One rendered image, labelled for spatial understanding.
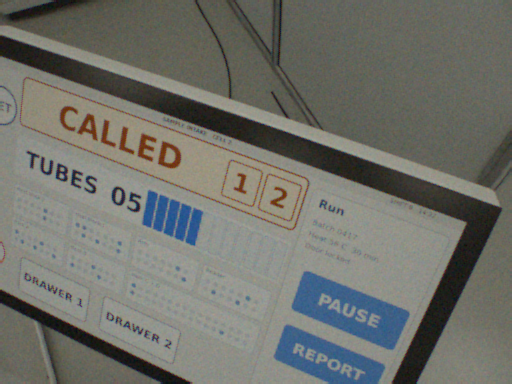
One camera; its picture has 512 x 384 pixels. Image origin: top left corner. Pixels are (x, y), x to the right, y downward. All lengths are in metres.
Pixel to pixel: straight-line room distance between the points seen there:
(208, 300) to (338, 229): 0.15
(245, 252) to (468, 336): 1.30
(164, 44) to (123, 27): 0.22
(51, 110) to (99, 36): 1.85
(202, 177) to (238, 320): 0.14
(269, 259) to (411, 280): 0.13
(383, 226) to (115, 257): 0.27
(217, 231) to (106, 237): 0.12
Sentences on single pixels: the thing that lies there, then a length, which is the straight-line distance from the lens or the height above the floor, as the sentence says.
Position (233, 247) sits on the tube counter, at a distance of 0.48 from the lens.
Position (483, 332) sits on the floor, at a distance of 1.74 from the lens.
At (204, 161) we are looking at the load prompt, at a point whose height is 1.16.
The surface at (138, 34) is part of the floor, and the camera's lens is 2.34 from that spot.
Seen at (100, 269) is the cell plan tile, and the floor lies 1.04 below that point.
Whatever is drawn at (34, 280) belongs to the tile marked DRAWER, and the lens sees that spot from 0.63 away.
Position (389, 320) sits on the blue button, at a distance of 0.47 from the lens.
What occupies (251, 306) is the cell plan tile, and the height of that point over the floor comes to 1.07.
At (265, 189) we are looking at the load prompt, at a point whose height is 1.16.
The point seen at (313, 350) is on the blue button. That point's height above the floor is 1.05.
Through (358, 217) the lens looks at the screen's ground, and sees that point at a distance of 0.44.
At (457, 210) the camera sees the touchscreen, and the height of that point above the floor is 1.19.
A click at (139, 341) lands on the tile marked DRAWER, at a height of 0.99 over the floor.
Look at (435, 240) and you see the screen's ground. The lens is 0.44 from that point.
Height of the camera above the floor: 1.54
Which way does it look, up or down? 60 degrees down
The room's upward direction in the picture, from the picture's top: 1 degrees counter-clockwise
